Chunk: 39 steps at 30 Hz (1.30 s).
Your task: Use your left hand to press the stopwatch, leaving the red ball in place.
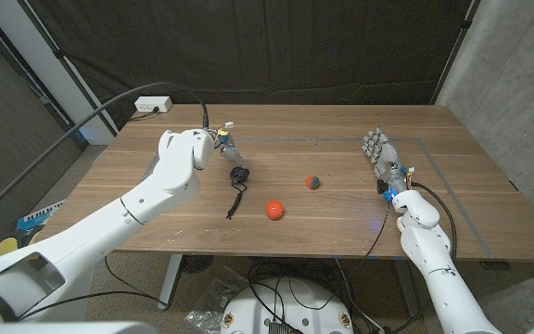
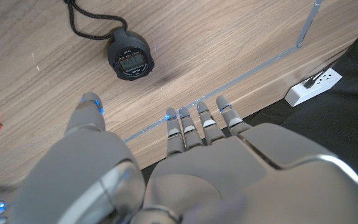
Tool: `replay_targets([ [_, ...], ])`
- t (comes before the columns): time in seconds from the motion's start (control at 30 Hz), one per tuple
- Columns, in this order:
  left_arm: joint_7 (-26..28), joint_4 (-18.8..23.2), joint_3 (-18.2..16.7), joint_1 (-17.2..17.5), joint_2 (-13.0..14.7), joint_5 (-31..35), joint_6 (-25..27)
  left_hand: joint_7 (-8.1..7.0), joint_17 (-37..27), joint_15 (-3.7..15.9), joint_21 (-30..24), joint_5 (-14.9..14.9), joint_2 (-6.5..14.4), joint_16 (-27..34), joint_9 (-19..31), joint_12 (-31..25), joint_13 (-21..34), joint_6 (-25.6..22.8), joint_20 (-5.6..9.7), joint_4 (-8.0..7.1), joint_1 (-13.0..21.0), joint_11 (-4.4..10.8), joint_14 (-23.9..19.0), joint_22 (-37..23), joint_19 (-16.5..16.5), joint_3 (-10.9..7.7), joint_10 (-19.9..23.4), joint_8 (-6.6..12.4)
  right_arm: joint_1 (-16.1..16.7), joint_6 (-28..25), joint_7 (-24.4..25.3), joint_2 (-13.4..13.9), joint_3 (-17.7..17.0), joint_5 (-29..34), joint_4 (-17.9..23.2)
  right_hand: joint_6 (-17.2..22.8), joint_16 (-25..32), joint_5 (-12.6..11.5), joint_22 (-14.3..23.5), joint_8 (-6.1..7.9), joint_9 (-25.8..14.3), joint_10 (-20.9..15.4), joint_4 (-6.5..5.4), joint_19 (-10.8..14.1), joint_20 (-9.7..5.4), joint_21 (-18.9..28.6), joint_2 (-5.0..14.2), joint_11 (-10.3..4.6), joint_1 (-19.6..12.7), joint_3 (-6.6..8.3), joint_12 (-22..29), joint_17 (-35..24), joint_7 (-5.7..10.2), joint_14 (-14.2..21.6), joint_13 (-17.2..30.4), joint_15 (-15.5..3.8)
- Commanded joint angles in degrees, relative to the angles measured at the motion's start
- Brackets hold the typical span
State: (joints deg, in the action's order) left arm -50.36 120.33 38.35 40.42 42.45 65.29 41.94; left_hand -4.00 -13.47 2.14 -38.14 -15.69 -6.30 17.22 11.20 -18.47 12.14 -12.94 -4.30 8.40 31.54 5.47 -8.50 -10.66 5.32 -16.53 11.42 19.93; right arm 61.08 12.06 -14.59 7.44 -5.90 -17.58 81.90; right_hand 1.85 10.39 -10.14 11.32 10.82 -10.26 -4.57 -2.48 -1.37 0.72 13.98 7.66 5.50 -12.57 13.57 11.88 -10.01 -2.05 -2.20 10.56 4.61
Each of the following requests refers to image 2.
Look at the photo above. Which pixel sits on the grey tape outline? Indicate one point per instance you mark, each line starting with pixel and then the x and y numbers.
pixel 244 76

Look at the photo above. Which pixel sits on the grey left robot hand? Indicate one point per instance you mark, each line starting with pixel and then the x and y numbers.
pixel 216 174

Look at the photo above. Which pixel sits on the black digital stopwatch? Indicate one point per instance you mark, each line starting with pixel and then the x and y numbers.
pixel 130 59

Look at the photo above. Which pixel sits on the white power strip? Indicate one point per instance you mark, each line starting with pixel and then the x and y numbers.
pixel 303 91

